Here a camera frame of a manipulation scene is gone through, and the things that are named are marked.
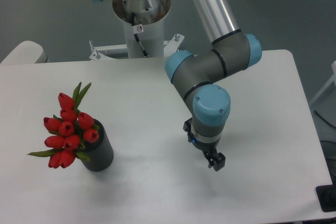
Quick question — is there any black cable on floor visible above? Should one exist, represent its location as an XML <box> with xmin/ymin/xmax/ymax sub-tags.
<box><xmin>314</xmin><ymin>110</ymin><xmax>336</xmax><ymax>127</ymax></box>

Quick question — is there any white furniture frame at right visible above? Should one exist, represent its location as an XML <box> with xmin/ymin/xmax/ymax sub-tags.
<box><xmin>308</xmin><ymin>61</ymin><xmax>335</xmax><ymax>108</ymax></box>

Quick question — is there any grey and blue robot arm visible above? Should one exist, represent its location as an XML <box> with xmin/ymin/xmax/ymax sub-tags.
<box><xmin>93</xmin><ymin>0</ymin><xmax>262</xmax><ymax>170</ymax></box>

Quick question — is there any black device at table corner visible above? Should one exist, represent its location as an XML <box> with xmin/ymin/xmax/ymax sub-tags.
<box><xmin>316</xmin><ymin>185</ymin><xmax>335</xmax><ymax>212</ymax></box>

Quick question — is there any red tulip bouquet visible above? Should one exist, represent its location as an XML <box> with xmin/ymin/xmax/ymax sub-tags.
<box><xmin>27</xmin><ymin>82</ymin><xmax>101</xmax><ymax>169</ymax></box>

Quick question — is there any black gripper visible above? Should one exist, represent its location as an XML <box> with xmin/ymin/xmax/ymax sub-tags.
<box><xmin>183</xmin><ymin>119</ymin><xmax>226</xmax><ymax>172</ymax></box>

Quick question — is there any dark grey ribbed vase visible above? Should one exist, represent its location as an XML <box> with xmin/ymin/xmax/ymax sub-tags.
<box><xmin>81</xmin><ymin>119</ymin><xmax>114</xmax><ymax>172</ymax></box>

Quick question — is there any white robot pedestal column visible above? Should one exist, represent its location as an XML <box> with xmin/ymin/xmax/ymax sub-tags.
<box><xmin>112</xmin><ymin>0</ymin><xmax>171</xmax><ymax>58</ymax></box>

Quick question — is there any black cable on pedestal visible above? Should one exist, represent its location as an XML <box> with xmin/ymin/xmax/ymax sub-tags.
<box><xmin>131</xmin><ymin>11</ymin><xmax>150</xmax><ymax>58</ymax></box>

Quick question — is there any white chair backrest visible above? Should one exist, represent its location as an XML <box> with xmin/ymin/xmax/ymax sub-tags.
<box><xmin>1</xmin><ymin>40</ymin><xmax>49</xmax><ymax>66</ymax></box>

